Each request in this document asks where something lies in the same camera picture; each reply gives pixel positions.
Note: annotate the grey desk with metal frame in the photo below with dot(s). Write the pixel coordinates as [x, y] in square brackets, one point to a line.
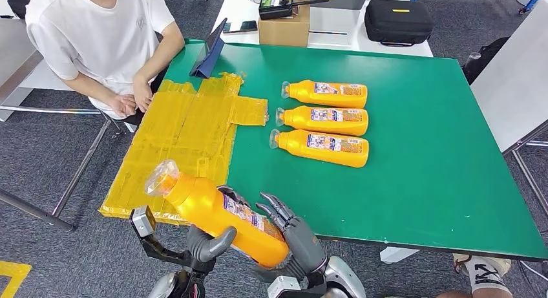
[13, 52]

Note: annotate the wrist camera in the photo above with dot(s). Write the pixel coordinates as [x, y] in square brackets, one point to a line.
[143, 222]
[282, 287]

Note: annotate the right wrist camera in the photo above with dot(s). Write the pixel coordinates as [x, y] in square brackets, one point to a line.
[282, 287]

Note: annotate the white table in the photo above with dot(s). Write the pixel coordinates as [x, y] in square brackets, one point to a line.
[239, 8]

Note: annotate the black carrying case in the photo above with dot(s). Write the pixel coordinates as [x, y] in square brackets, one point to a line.
[397, 24]
[23, 2]

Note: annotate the tablet in blue case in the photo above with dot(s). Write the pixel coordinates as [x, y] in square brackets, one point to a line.
[208, 56]

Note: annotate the yellow taped cardboard sheet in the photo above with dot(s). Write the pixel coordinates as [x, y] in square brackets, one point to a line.
[184, 129]

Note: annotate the black remote controller with antennas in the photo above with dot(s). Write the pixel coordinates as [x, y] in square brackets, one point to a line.
[274, 4]

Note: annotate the brown cardboard box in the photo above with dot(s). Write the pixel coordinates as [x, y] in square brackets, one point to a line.
[284, 30]

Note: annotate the orange detergent bottle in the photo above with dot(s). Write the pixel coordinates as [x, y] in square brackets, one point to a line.
[299, 118]
[201, 206]
[308, 92]
[299, 146]

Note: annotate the white desk with metal frame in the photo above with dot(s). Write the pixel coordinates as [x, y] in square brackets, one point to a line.
[513, 80]

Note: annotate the white table foot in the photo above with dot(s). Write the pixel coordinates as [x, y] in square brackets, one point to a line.
[391, 255]

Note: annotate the person's right hand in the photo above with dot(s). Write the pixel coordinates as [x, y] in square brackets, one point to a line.
[122, 106]

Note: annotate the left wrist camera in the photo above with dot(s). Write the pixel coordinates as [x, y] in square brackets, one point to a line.
[143, 222]

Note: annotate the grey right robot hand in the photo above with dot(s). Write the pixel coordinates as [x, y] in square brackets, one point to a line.
[306, 249]

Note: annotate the black backpack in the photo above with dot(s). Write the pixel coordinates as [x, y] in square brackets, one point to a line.
[488, 55]

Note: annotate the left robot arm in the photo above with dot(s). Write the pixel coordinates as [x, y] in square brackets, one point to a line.
[165, 287]

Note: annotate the person's left hand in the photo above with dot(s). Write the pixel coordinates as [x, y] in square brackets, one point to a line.
[143, 95]

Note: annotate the person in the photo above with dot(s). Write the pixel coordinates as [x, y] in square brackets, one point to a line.
[98, 39]
[484, 272]

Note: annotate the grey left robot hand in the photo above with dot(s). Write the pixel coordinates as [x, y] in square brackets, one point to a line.
[205, 250]

